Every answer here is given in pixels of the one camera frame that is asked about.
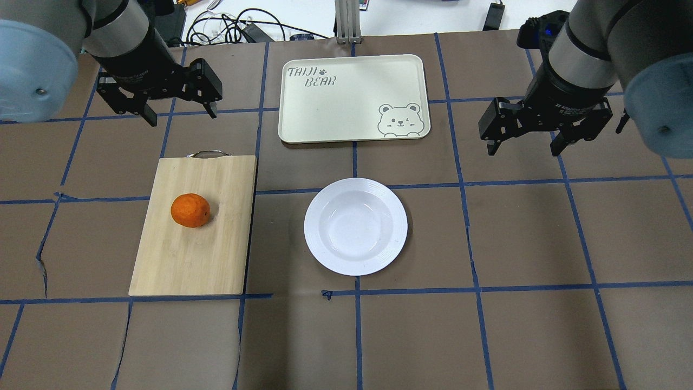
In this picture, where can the white round plate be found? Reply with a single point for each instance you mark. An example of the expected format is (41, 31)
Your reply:
(355, 227)

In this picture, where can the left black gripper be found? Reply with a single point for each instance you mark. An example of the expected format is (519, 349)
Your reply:
(139, 66)

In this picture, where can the bamboo cutting board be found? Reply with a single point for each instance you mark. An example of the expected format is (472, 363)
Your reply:
(195, 237)

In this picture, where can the orange fruit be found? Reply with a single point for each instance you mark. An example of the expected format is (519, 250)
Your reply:
(190, 210)

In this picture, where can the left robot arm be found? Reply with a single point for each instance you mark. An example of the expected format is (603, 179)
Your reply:
(41, 41)

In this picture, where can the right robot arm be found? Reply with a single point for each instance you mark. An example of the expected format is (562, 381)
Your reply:
(645, 46)

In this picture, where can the cream bear tray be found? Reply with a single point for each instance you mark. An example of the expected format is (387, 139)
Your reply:
(373, 97)

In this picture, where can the aluminium frame post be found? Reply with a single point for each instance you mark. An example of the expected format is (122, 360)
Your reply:
(348, 22)

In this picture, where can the black power adapter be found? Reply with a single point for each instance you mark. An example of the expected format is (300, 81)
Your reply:
(494, 16)

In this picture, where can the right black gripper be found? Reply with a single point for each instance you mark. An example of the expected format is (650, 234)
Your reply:
(563, 91)

